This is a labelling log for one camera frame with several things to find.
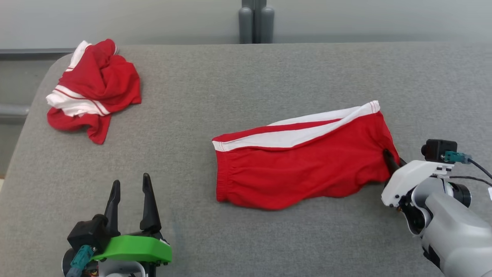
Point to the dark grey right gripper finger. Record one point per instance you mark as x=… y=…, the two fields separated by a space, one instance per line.
x=402 y=161
x=391 y=163

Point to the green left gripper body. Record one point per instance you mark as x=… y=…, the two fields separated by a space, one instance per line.
x=134 y=249

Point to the teal camera connector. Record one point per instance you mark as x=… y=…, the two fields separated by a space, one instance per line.
x=81 y=258
x=456 y=157

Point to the grey vertical frame post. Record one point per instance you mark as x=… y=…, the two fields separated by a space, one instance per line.
x=256 y=19

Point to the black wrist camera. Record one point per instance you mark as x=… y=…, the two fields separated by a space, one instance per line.
x=438 y=149
x=88 y=232

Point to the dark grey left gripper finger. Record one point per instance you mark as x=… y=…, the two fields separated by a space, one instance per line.
x=149 y=211
x=113 y=207

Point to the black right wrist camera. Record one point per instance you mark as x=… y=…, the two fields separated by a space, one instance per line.
x=438 y=149

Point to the teal right camera connector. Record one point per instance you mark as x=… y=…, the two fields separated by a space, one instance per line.
x=456 y=157

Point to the teal left camera connector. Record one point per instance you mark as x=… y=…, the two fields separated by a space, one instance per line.
x=81 y=258

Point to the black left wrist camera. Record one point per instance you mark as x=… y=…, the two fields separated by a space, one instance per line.
x=88 y=232

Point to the red shorts with white stripe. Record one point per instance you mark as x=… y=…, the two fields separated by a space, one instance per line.
x=300 y=173

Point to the red and white t-shirt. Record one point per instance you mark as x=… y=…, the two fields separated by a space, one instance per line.
x=100 y=80

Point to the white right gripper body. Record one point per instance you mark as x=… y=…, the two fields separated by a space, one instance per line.
x=411 y=175

